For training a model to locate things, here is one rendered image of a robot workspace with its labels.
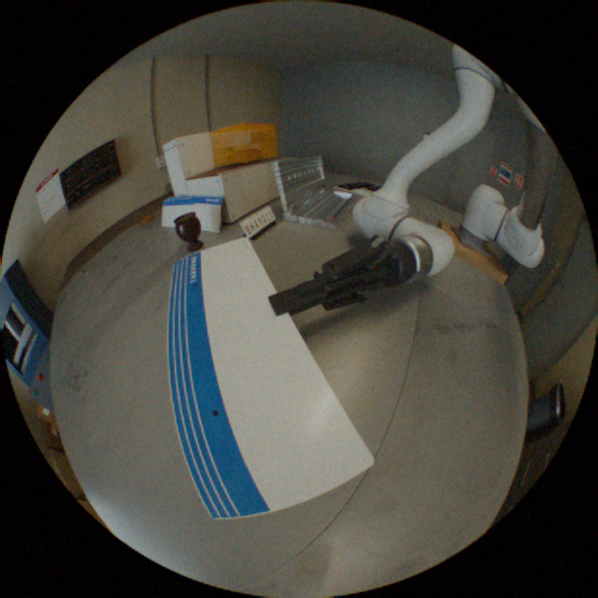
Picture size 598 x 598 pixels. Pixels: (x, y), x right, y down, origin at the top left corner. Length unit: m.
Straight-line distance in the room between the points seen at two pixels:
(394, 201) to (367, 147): 2.57
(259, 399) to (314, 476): 0.09
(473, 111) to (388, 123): 2.56
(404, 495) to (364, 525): 0.07
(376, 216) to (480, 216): 0.53
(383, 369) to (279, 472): 0.22
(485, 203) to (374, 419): 0.80
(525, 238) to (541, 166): 0.29
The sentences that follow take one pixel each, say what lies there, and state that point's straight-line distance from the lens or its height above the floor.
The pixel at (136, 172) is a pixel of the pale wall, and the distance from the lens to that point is 2.23.
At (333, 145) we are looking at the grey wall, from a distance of 3.16.
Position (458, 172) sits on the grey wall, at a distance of 2.99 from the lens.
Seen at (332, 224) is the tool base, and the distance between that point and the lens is 0.60.
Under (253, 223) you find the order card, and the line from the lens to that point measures 0.57.
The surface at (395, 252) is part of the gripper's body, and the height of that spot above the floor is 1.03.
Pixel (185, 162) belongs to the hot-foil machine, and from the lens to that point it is 0.85.
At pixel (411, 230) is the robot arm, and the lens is 0.40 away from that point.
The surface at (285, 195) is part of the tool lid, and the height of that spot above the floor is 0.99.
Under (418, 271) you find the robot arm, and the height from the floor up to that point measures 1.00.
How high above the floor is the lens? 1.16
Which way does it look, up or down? 49 degrees down
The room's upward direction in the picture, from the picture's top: straight up
